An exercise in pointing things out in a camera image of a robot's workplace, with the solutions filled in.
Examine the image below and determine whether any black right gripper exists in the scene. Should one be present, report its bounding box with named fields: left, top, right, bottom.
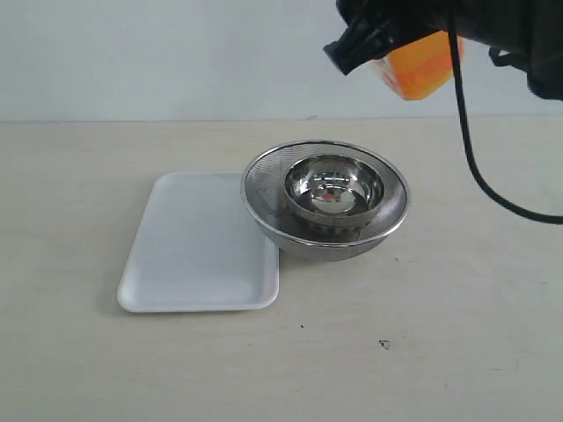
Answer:
left=323, top=0, right=439, bottom=75

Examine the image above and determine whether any orange pump soap bottle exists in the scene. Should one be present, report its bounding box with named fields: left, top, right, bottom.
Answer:
left=371, top=31, right=453, bottom=101

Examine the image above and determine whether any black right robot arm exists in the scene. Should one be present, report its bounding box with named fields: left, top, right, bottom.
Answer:
left=324, top=0, right=562, bottom=100

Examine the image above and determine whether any small stainless steel bowl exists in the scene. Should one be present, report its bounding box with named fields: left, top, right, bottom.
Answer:
left=282, top=154, right=385, bottom=229

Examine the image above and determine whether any large steel mesh colander bowl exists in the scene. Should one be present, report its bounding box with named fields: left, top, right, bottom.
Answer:
left=240, top=139, right=410, bottom=261

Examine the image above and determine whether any white rectangular plastic tray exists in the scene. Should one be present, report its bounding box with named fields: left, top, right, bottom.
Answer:
left=117, top=172, right=279, bottom=313

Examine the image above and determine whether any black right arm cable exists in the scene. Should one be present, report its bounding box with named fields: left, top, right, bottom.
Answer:
left=446, top=0, right=563, bottom=225

